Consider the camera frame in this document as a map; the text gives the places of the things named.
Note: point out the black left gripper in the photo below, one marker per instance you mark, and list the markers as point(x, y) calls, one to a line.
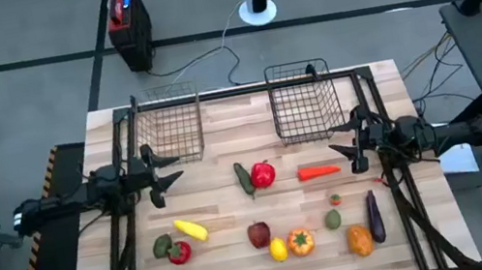
point(140, 176)

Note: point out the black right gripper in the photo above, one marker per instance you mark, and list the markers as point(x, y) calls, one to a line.
point(376, 137)

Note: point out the orange carrot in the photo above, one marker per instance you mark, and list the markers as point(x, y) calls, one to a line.
point(316, 172)

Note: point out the small red strawberry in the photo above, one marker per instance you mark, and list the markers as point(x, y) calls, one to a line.
point(335, 199)

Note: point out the small green bell pepper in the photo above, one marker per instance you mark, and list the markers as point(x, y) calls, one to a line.
point(161, 246)

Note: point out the long dark green pepper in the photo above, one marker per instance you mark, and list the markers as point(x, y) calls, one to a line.
point(244, 179)

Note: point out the green avocado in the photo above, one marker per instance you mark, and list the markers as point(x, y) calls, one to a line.
point(332, 220)

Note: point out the small red bell pepper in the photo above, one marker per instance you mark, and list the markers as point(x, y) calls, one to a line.
point(181, 254)

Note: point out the purple eggplant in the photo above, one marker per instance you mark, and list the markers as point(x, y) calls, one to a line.
point(376, 225)

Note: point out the orange mango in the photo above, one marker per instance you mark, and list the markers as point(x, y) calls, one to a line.
point(360, 241)

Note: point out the orange bell pepper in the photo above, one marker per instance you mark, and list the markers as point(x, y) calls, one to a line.
point(300, 243)

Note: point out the dark red apple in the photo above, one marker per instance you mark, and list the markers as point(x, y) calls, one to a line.
point(259, 235)

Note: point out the yellow lemon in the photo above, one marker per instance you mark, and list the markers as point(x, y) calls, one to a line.
point(278, 250)

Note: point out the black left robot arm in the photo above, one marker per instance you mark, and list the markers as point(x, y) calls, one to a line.
point(61, 202)

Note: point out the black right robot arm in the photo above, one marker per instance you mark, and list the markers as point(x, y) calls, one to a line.
point(457, 134)

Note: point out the small red clip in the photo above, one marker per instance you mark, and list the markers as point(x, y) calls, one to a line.
point(378, 179)

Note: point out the large red bell pepper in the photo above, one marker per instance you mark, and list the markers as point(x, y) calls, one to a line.
point(262, 175)

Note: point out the white paper sheet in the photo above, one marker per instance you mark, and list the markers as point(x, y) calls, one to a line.
point(458, 160)

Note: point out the black desk leg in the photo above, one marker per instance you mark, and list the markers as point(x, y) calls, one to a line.
point(472, 108)

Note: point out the black mat with hazard stripes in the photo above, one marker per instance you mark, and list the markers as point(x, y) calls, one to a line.
point(61, 263)

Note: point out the red and black box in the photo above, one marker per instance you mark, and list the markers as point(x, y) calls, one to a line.
point(133, 35)

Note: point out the black metal table frame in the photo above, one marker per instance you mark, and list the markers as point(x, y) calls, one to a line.
point(234, 92)

